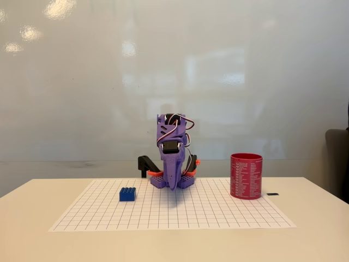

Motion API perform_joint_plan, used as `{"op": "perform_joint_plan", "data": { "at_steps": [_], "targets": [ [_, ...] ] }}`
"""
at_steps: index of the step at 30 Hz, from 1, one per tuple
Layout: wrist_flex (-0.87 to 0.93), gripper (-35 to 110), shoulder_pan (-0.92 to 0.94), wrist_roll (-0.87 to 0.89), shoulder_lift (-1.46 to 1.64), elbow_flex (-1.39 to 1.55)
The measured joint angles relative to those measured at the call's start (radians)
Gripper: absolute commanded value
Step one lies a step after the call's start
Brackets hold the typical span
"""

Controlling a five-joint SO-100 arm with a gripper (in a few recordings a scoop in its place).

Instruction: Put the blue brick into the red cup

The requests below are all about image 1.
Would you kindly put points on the blue toy brick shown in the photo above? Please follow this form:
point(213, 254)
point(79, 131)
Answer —
point(127, 194)

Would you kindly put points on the purple robot arm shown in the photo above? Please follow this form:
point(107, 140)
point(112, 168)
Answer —
point(169, 128)

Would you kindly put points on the red cup with white print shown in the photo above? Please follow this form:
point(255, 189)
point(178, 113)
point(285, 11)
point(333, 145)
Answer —
point(246, 177)

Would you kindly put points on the white grid paper sheet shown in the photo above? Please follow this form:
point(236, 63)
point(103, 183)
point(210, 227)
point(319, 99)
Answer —
point(169, 213)

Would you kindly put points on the small flat black object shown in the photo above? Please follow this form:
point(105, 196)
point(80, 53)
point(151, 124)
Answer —
point(273, 194)

